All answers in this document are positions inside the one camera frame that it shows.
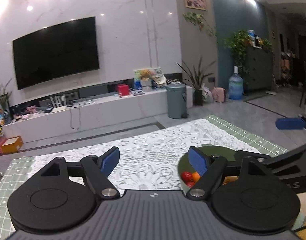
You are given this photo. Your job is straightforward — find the orange mandarin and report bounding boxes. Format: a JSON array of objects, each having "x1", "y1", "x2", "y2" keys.
[{"x1": 192, "y1": 172, "x2": 201, "y2": 183}]

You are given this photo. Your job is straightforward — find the red cherry tomato top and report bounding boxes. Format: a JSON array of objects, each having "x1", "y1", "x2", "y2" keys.
[{"x1": 181, "y1": 172, "x2": 194, "y2": 183}]

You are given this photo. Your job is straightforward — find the red cherry tomato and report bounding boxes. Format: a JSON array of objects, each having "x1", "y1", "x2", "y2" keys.
[
  {"x1": 181, "y1": 172, "x2": 194, "y2": 183},
  {"x1": 186, "y1": 181, "x2": 195, "y2": 188}
]

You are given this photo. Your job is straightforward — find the green colander bowl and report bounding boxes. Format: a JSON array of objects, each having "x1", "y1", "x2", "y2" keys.
[{"x1": 177, "y1": 143, "x2": 242, "y2": 196}]

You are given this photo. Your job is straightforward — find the large green pear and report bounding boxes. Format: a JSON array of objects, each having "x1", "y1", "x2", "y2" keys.
[{"x1": 222, "y1": 176, "x2": 239, "y2": 185}]

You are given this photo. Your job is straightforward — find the black dining chair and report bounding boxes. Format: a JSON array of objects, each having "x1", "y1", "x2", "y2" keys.
[{"x1": 299, "y1": 61, "x2": 306, "y2": 107}]

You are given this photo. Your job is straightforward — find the dark drawer cabinet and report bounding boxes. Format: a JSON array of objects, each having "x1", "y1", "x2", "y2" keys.
[{"x1": 245, "y1": 46, "x2": 273, "y2": 91}]

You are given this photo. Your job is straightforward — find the white lace tablecloth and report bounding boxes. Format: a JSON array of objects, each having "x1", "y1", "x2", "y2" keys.
[{"x1": 28, "y1": 117, "x2": 259, "y2": 193}]

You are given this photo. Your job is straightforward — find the blue water jug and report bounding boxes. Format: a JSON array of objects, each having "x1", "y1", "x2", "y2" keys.
[{"x1": 228, "y1": 66, "x2": 244, "y2": 100}]

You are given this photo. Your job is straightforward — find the pink small heater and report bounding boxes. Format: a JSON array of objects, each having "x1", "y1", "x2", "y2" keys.
[{"x1": 212, "y1": 87, "x2": 226, "y2": 103}]

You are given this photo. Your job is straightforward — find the white plastic bag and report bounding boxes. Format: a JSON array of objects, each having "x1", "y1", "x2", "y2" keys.
[{"x1": 201, "y1": 83, "x2": 214, "y2": 103}]

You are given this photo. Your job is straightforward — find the white tv console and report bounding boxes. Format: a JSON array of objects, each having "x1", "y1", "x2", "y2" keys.
[{"x1": 2, "y1": 86, "x2": 194, "y2": 143}]

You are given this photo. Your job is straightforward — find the grey trash bin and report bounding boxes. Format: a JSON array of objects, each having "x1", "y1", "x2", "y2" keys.
[{"x1": 167, "y1": 83, "x2": 187, "y2": 119}]

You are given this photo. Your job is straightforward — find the white wifi router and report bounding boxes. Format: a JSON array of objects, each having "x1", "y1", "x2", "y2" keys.
[{"x1": 50, "y1": 95, "x2": 67, "y2": 113}]

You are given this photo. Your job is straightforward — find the red box on console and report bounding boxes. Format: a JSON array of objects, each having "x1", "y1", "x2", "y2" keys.
[{"x1": 116, "y1": 84, "x2": 129, "y2": 97}]

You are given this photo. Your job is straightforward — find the orange cardboard box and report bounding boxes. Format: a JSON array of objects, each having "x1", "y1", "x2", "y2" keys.
[{"x1": 1, "y1": 137, "x2": 23, "y2": 154}]

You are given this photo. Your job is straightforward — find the green grid table mat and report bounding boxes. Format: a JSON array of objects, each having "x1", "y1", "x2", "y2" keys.
[{"x1": 0, "y1": 115, "x2": 287, "y2": 239}]

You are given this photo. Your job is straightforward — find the potted plant right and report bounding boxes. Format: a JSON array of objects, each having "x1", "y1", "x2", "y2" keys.
[{"x1": 176, "y1": 56, "x2": 216, "y2": 106}]

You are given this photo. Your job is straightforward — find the potted plant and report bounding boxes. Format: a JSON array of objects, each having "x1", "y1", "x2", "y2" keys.
[
  {"x1": 0, "y1": 78, "x2": 12, "y2": 125},
  {"x1": 176, "y1": 56, "x2": 216, "y2": 106}
]

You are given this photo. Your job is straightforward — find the trailing ivy plant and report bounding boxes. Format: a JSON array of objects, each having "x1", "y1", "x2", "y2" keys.
[{"x1": 224, "y1": 30, "x2": 274, "y2": 77}]

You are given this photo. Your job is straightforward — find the stuffed toy pile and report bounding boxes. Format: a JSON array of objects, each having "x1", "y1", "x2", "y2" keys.
[{"x1": 134, "y1": 67, "x2": 167, "y2": 92}]

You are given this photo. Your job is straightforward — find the potted plant left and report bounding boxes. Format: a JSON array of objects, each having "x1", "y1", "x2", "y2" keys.
[{"x1": 0, "y1": 78, "x2": 12, "y2": 125}]

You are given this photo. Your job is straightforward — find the black hanging cable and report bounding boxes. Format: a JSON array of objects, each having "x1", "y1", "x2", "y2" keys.
[{"x1": 69, "y1": 100, "x2": 96, "y2": 131}]

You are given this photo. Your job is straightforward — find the black wall television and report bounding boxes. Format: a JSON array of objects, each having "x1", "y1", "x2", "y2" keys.
[{"x1": 12, "y1": 17, "x2": 100, "y2": 90}]

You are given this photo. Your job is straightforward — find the framed wall picture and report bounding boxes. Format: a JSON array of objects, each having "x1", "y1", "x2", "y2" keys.
[{"x1": 184, "y1": 0, "x2": 207, "y2": 11}]

